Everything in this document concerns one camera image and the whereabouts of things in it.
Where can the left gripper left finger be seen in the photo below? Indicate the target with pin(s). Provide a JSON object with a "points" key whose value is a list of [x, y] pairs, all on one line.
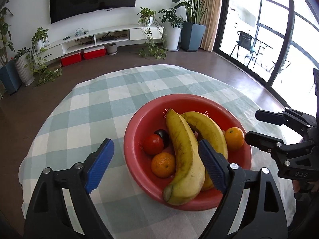
{"points": [[96, 164]]}

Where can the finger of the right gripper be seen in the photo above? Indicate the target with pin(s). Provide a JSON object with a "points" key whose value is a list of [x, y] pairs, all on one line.
{"points": [[270, 144], [271, 116]]}

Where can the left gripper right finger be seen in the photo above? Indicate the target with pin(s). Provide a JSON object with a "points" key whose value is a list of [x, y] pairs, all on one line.
{"points": [[216, 165]]}

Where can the yellow banana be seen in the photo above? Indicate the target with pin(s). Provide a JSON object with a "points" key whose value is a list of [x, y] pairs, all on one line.
{"points": [[190, 171], [209, 130]]}

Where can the orange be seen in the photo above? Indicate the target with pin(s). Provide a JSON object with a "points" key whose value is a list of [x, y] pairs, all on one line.
{"points": [[234, 138], [163, 165]]}

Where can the red tomato with stem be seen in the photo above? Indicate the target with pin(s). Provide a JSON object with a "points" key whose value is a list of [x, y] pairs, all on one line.
{"points": [[153, 144]]}

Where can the dark purple plum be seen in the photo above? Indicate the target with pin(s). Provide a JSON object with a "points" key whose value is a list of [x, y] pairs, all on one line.
{"points": [[164, 136]]}

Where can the person's right hand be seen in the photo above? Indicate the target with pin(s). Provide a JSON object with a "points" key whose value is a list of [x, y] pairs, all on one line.
{"points": [[300, 188]]}

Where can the red plastic colander bowl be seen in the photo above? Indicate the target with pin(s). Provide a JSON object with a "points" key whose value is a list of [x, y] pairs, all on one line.
{"points": [[151, 117]]}

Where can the black balcony chair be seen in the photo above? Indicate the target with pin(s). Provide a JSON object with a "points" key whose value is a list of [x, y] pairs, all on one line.
{"points": [[251, 44]]}

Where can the trailing pothos plant left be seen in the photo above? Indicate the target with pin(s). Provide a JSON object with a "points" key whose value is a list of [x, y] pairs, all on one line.
{"points": [[36, 62]]}

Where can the trailing pothos plant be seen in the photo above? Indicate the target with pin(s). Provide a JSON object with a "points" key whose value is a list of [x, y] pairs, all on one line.
{"points": [[36, 62], [151, 49]]}

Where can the left red storage box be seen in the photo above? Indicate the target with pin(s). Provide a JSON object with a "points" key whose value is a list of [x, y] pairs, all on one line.
{"points": [[71, 58]]}

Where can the red storage box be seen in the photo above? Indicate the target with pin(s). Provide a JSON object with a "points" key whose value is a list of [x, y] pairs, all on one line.
{"points": [[71, 58], [96, 52]]}

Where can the right red storage box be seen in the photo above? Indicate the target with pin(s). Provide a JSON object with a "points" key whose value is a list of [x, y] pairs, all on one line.
{"points": [[96, 52]]}

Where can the small grey pot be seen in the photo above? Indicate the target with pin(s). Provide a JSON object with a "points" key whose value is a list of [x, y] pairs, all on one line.
{"points": [[111, 49]]}

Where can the tall plant blue pot left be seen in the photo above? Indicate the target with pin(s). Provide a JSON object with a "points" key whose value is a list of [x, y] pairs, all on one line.
{"points": [[9, 75]]}

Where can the white tv console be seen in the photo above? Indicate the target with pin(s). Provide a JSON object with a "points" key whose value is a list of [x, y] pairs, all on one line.
{"points": [[121, 35]]}

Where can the plant in white ribbed pot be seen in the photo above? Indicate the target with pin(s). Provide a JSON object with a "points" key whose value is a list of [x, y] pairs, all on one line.
{"points": [[22, 66]]}

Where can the trailing pothos plant right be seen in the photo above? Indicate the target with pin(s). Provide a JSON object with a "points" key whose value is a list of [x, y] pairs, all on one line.
{"points": [[151, 49]]}

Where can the beige curtain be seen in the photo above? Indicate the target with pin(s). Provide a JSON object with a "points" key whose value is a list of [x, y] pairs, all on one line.
{"points": [[211, 21]]}

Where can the large leaf plant blue pot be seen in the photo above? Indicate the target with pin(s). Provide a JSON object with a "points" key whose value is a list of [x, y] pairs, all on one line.
{"points": [[193, 30]]}

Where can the bushy plant white pot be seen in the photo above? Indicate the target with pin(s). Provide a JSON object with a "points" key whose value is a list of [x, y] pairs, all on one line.
{"points": [[173, 25]]}

